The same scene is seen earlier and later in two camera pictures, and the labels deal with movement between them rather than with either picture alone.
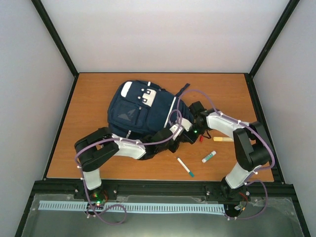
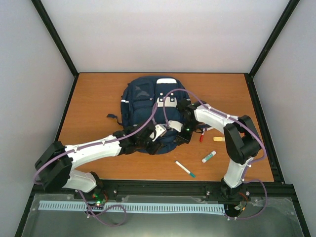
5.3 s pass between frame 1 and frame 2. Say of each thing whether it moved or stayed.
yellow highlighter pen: stayed
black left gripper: moved
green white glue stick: stayed
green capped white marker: moved
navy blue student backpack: moved
